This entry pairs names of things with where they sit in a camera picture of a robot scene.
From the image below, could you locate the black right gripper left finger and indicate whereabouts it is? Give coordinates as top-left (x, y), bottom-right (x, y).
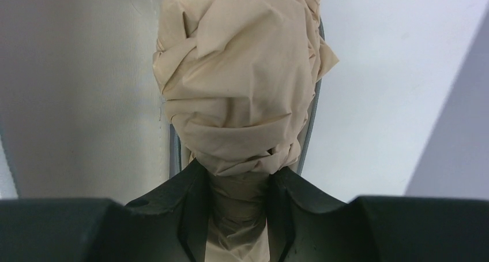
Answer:
top-left (1, 161), bottom-right (209, 261)

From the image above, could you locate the beige umbrella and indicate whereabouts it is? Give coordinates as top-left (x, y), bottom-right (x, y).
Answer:
top-left (153, 0), bottom-right (338, 261)

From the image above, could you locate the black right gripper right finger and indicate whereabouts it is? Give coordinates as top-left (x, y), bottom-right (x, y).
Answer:
top-left (266, 167), bottom-right (488, 261)

